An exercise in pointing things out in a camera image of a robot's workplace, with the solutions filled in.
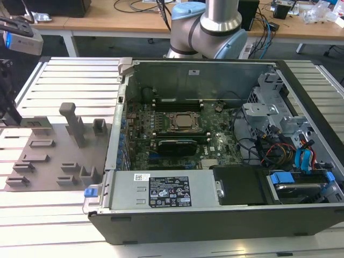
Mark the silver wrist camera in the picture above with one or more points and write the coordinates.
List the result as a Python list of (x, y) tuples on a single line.
[(27, 43)]

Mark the black graphics card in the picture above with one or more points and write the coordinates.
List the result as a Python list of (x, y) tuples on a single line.
[(177, 147)]

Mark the silver chipset heatsink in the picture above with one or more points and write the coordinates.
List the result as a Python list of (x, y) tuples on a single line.
[(209, 164)]

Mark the silver metal drive cage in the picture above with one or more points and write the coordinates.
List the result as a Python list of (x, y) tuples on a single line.
[(258, 113)]

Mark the small black container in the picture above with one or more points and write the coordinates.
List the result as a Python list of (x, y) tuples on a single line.
[(282, 12)]

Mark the black plastic shroud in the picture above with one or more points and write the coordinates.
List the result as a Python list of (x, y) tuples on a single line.
[(242, 185)]

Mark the grey parts rack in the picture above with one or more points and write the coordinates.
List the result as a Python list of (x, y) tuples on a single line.
[(53, 161)]

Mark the wide black equipment box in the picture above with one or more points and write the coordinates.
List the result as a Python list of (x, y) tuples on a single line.
[(53, 6)]

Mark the RAM memory stick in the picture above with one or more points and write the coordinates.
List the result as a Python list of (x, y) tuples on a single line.
[(28, 122)]

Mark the silver power supply unit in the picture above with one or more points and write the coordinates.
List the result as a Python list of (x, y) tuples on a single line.
[(126, 188)]

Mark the hard disk blue carrier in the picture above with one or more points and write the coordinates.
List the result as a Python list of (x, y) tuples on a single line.
[(295, 189)]

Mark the black open PC case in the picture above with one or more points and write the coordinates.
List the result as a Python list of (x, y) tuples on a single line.
[(188, 223)]

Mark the clear plastic bags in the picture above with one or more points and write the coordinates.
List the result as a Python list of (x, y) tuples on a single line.
[(319, 10)]

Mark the green motherboard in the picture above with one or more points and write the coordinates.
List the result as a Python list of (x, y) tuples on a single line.
[(215, 126)]

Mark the white sticker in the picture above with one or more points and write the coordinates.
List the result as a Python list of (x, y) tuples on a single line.
[(193, 71)]

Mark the black RAM slot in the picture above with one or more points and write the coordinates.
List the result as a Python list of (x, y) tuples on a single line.
[(182, 132), (177, 106), (177, 103), (177, 100), (177, 110)]

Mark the white power strip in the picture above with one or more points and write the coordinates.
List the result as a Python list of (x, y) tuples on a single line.
[(248, 51)]

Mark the upright black box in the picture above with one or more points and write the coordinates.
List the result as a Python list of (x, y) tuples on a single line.
[(249, 14)]

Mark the wooden desk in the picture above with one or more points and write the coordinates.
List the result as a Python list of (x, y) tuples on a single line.
[(113, 18)]

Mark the round coin battery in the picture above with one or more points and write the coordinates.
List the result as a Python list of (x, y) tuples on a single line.
[(218, 108)]

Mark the silver CPU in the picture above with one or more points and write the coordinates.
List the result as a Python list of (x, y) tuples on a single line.
[(183, 121)]

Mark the blue case latch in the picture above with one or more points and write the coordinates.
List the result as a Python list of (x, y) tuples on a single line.
[(90, 192)]

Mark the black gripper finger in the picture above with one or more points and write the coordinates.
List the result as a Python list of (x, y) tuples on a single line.
[(9, 104)]

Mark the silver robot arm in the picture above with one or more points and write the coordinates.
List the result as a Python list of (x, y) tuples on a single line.
[(212, 27)]

